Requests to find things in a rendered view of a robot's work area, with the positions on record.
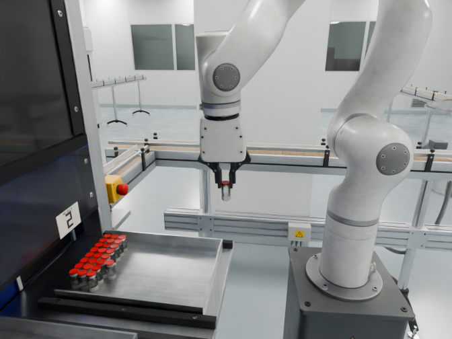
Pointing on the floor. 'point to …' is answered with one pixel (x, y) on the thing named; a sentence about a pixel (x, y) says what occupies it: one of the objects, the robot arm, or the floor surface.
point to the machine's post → (83, 76)
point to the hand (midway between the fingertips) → (225, 178)
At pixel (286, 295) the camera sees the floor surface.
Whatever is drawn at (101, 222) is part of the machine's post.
